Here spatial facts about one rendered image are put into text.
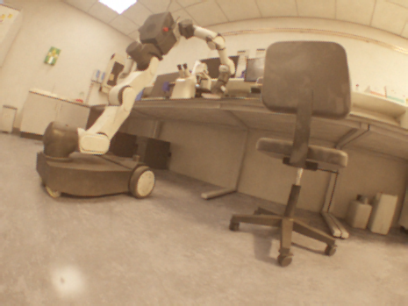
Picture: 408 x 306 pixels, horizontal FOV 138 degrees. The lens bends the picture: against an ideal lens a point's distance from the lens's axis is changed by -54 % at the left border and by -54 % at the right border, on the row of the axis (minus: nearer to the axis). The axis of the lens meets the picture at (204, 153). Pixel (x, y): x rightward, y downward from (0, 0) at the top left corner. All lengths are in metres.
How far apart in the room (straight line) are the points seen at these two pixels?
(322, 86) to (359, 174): 1.40
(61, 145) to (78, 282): 0.63
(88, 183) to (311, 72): 1.10
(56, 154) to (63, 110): 2.22
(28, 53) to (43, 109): 1.30
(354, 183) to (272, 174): 0.93
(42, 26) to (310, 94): 4.10
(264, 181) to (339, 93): 1.39
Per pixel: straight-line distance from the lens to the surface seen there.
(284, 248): 0.67
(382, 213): 1.74
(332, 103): 0.70
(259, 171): 1.89
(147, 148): 2.12
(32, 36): 3.97
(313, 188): 1.87
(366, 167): 2.03
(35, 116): 3.06
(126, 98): 1.08
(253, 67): 1.66
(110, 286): 0.48
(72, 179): 0.85
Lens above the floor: 0.36
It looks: level
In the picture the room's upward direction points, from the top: 12 degrees clockwise
